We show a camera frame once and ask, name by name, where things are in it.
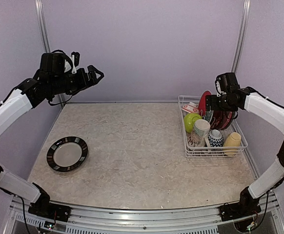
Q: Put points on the front aluminium rail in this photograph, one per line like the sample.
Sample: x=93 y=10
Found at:
x=94 y=220

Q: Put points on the aluminium frame post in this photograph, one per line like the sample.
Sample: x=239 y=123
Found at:
x=241 y=35
x=42 y=25

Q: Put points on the lime green bowl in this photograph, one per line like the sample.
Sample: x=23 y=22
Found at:
x=189 y=120

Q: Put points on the red and teal plate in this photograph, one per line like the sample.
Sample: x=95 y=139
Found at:
x=206 y=115

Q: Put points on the blue white patterned cup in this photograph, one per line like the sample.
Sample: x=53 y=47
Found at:
x=214 y=139

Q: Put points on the black striped rim plate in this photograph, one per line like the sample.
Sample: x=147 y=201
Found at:
x=67 y=154

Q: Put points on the right aluminium frame post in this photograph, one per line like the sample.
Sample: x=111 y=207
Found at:
x=241 y=35

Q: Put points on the pink polka dot plate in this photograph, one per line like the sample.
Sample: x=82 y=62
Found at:
x=221 y=119

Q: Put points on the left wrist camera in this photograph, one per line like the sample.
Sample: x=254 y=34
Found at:
x=72 y=63

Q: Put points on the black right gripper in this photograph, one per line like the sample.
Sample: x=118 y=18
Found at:
x=214 y=106

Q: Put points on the left aluminium frame post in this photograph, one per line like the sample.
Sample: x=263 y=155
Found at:
x=42 y=25

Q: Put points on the red white floral bowl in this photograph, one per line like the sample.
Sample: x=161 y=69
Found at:
x=191 y=108

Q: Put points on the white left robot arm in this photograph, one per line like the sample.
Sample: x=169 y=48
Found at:
x=58 y=74

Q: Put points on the white wire dish rack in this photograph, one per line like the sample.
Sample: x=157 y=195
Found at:
x=209 y=152

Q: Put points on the pale yellow cup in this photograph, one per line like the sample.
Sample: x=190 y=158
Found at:
x=231 y=144

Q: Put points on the white shell pattern mug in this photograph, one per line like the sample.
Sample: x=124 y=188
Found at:
x=200 y=131

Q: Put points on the light blue flower plate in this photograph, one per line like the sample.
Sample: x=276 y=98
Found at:
x=233 y=117

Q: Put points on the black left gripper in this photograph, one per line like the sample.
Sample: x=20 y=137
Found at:
x=84 y=83

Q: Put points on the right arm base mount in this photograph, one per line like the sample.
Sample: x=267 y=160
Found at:
x=230 y=211

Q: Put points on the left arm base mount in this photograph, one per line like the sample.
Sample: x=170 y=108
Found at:
x=52 y=211

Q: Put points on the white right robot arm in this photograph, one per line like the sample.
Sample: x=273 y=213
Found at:
x=231 y=97

